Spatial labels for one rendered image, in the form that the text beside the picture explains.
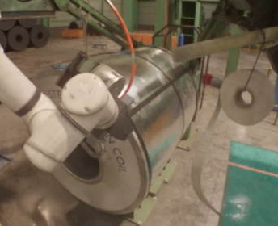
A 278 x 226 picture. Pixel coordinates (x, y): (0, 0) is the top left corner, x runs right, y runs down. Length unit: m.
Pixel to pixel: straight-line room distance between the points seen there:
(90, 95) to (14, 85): 0.20
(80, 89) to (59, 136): 0.10
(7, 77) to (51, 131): 0.16
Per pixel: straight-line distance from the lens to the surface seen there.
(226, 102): 0.60
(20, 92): 0.47
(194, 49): 0.43
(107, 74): 0.76
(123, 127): 0.50
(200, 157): 0.70
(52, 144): 0.38
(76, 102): 0.35
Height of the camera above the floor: 1.63
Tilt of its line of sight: 24 degrees down
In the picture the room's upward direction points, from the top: 2 degrees clockwise
